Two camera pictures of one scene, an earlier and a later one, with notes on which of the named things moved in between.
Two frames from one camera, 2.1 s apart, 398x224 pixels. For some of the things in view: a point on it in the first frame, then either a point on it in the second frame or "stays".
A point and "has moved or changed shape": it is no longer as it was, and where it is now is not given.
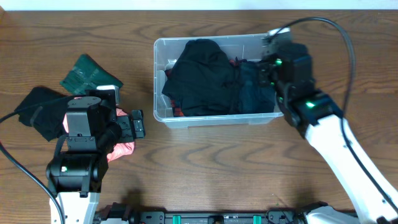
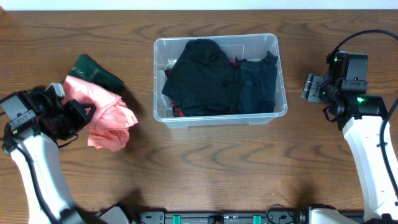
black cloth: x=202 y=81 stays
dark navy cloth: x=254 y=98 stays
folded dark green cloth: x=87 y=74 stays
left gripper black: x=131 y=127 -> x=78 y=109
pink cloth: x=122 y=149 has moved or changed shape
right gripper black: x=268 y=68 -> x=313 y=90
